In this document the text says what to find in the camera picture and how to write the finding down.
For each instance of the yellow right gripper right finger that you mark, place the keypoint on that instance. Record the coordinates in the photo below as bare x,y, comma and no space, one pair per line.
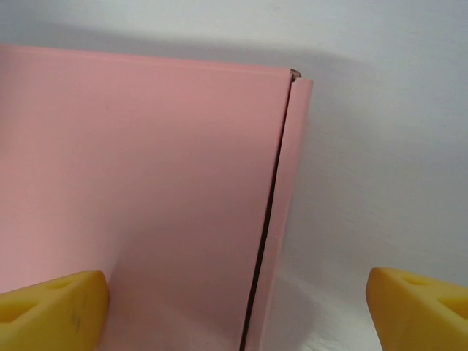
420,314

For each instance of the pink cardboard box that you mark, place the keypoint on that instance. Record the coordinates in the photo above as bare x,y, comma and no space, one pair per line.
146,164

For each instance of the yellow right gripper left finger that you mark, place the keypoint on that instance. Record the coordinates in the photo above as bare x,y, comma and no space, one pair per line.
47,314

